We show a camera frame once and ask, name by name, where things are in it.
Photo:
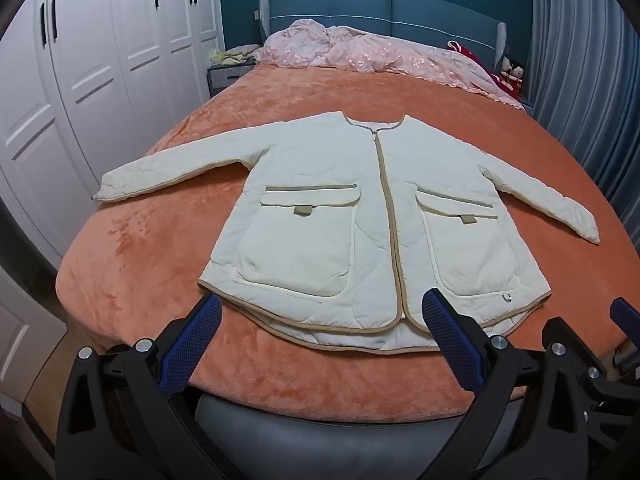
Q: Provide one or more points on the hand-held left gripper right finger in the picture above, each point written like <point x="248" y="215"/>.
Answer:
<point x="450" y="340"/>

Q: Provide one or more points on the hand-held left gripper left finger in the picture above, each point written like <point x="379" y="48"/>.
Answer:
<point x="197" y="340"/>

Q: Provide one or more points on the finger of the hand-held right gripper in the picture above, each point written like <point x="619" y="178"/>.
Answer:
<point x="627" y="312"/>
<point x="612" y="390"/>

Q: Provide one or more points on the cream quilted jacket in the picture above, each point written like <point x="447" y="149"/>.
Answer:
<point x="310" y="240"/>

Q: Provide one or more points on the orange plush blanket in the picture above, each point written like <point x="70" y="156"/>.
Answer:
<point x="150" y="240"/>

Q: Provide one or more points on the grey bed footboard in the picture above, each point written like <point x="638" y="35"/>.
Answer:
<point x="325" y="445"/>

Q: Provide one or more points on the white panelled door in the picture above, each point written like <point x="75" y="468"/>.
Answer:
<point x="25" y="335"/>

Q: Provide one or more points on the grey-blue curtain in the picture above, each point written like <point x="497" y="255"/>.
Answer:
<point x="585" y="85"/>

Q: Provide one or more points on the dark nightstand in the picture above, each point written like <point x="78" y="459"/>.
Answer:
<point x="222" y="78"/>

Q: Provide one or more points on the plush toy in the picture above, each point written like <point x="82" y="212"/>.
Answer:
<point x="512" y="67"/>

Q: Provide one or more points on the pale yellow cloth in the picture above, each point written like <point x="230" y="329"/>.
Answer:
<point x="235" y="55"/>

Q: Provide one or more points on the pink embroidered quilt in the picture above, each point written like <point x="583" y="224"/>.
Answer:
<point x="375" y="55"/>

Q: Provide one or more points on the white wardrobe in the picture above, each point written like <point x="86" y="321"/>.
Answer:
<point x="100" y="60"/>

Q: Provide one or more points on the blue padded headboard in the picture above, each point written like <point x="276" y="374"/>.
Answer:
<point x="350" y="10"/>

